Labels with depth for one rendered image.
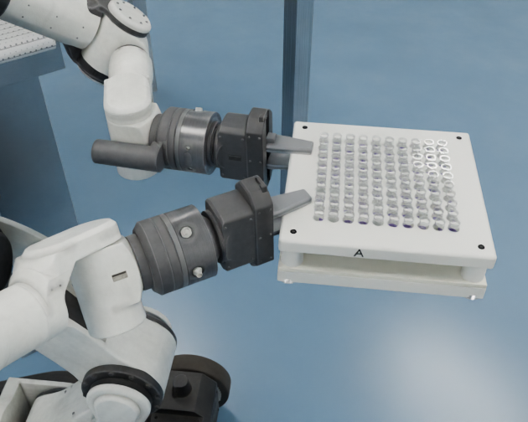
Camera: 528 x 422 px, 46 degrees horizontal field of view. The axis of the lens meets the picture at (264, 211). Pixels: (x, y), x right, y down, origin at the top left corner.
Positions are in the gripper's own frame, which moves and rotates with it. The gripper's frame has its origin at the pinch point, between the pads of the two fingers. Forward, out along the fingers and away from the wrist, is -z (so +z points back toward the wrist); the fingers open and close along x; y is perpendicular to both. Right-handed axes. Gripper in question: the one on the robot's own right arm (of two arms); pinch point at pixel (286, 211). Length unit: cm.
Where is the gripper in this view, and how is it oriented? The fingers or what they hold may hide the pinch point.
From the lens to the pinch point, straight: 77.0
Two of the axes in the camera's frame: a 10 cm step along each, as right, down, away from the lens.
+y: 4.4, 5.9, -6.8
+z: -9.0, 3.0, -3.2
